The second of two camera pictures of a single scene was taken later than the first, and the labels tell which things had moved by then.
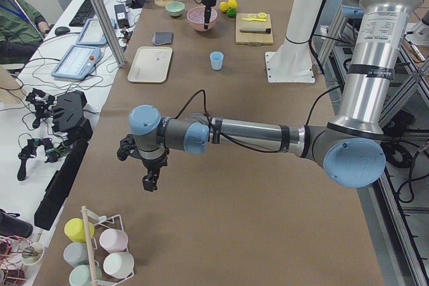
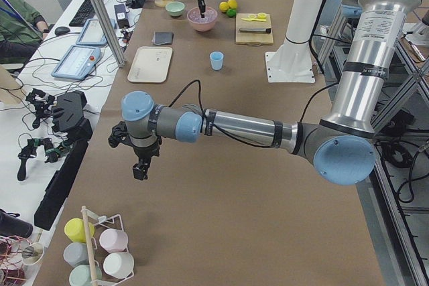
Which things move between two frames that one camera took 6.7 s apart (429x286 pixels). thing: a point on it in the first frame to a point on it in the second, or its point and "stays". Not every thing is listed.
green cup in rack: [81, 276] stays
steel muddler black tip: [255, 30] stays
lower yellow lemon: [232, 3] stays
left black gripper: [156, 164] to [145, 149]
